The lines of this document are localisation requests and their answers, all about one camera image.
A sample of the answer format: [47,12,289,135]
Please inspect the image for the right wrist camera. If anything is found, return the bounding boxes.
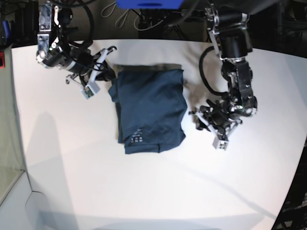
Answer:
[80,82,100,100]

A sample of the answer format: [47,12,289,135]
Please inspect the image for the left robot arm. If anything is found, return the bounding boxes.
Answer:
[190,0,258,149]

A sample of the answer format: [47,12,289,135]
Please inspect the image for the blue handled tool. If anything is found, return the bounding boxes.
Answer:
[2,20,11,39]

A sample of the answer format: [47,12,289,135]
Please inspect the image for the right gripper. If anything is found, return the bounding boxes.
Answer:
[65,46,117,88]

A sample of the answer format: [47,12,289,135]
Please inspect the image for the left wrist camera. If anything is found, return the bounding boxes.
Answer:
[213,137,229,150]

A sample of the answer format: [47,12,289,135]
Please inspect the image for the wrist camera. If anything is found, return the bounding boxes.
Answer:
[213,137,229,150]
[80,82,100,100]

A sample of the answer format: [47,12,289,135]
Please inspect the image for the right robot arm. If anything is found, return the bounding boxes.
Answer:
[36,0,117,89]

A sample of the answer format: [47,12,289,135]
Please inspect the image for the blue box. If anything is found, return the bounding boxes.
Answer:
[116,0,183,10]

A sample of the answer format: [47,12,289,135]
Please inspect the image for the red black device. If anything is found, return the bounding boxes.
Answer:
[0,51,5,69]

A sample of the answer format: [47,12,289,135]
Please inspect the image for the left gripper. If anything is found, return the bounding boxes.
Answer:
[189,106,242,139]

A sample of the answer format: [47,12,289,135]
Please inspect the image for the dark blue t-shirt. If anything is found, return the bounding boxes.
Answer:
[108,66,187,154]

